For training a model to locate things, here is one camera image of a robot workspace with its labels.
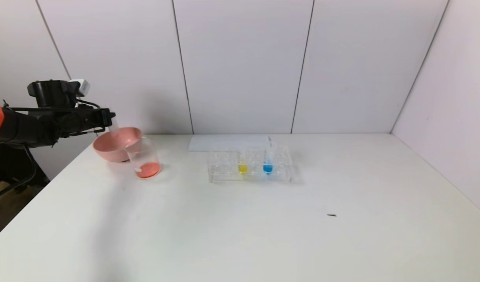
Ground clear glass beaker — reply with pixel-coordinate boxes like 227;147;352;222
125;137;163;179

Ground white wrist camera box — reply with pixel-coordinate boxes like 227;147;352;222
69;79;91;97

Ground white paper sheet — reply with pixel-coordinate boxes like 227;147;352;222
188;136;271;152

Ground test tube with red pigment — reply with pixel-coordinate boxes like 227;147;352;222
107;117;123;138

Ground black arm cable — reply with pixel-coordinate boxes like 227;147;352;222
3;98;101;137

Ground test tube with yellow pigment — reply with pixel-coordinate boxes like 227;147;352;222
237;147;249;175

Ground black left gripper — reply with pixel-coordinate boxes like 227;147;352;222
74;108;116;134

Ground clear acrylic test tube rack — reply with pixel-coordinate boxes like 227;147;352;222
208;144;293;184

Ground test tube with blue pigment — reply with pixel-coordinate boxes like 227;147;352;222
262;137;274;175

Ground pink plastic bowl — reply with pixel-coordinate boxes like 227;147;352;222
93;127;143;163

